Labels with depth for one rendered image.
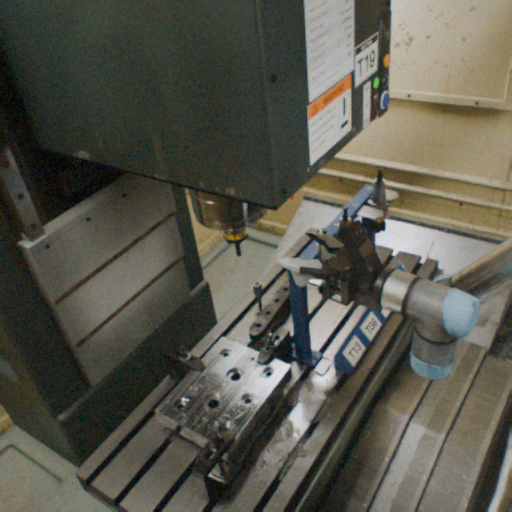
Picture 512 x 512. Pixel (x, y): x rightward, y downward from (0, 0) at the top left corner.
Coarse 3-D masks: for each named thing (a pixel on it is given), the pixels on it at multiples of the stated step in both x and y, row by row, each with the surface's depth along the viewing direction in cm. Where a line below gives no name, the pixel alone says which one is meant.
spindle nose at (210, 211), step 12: (192, 192) 106; (204, 192) 103; (192, 204) 109; (204, 204) 105; (216, 204) 104; (228, 204) 104; (240, 204) 104; (204, 216) 107; (216, 216) 105; (228, 216) 105; (240, 216) 106; (252, 216) 107; (216, 228) 108; (228, 228) 107; (240, 228) 107
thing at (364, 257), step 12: (348, 228) 95; (360, 228) 96; (348, 240) 95; (360, 240) 96; (348, 252) 97; (360, 252) 96; (372, 252) 98; (360, 264) 97; (372, 264) 97; (372, 276) 97
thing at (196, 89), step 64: (0, 0) 98; (64, 0) 89; (128, 0) 81; (192, 0) 75; (256, 0) 70; (384, 0) 101; (0, 64) 110; (64, 64) 98; (128, 64) 89; (192, 64) 81; (256, 64) 75; (64, 128) 110; (128, 128) 98; (192, 128) 89; (256, 128) 81; (256, 192) 88
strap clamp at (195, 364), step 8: (168, 352) 149; (176, 352) 149; (184, 352) 145; (168, 360) 151; (176, 360) 147; (184, 360) 146; (192, 360) 146; (200, 360) 146; (168, 368) 153; (176, 368) 152; (184, 368) 154; (192, 368) 145; (200, 368) 145; (176, 376) 153; (184, 376) 154
